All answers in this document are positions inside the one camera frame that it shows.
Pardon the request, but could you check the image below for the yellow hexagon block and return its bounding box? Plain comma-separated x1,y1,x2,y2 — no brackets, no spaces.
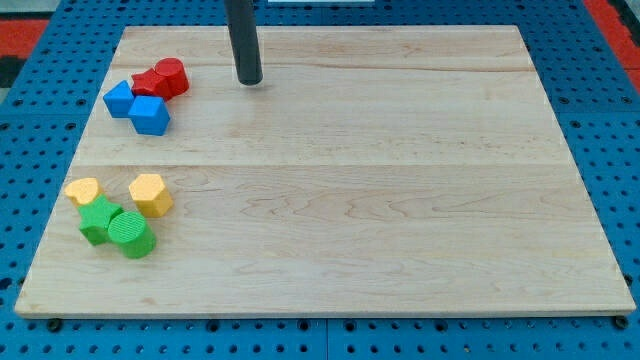
129,174,174,218

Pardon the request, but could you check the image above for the light wooden board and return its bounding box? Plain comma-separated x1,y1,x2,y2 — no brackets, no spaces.
15,25,636,319

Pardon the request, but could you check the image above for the green star block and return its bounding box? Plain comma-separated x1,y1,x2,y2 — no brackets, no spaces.
78,195,124,246

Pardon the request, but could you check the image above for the red cylinder block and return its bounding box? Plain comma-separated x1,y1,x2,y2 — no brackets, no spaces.
154,57,190,96

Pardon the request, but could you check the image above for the yellow heart block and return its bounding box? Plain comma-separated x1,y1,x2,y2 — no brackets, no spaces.
63,177,104,208

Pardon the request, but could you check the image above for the blue cube block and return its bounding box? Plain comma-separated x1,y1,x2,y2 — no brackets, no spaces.
128,95,170,136

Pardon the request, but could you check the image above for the red star block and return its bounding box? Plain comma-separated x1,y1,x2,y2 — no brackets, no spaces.
131,69,173,101

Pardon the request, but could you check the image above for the blue triangle block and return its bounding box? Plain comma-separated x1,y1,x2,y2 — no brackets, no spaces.
103,80,135,118

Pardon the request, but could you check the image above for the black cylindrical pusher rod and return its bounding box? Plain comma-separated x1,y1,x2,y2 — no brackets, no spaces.
224,0,263,86

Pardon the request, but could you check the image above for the green cylinder block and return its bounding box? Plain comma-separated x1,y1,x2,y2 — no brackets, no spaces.
108,211,156,259

